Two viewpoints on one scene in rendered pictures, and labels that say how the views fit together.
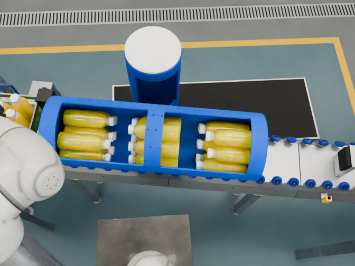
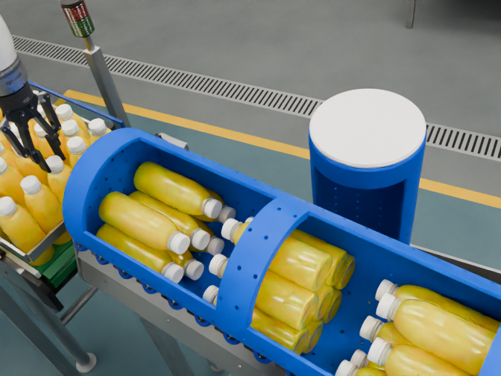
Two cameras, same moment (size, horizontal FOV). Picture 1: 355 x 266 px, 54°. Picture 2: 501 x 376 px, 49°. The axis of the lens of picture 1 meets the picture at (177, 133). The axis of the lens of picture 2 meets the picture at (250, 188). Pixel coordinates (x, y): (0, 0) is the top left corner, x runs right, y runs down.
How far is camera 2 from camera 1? 57 cm
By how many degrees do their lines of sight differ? 29
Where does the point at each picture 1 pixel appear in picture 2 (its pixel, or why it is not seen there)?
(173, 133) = (305, 265)
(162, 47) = (386, 126)
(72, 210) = not seen: outside the picture
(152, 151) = (240, 281)
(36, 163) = not seen: outside the picture
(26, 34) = (230, 110)
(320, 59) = not seen: outside the picture
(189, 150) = (351, 339)
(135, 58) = (324, 131)
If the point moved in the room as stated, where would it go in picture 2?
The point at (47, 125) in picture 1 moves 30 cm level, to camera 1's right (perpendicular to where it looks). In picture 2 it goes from (90, 162) to (207, 221)
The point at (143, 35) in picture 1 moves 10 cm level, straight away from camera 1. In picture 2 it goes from (361, 99) to (372, 76)
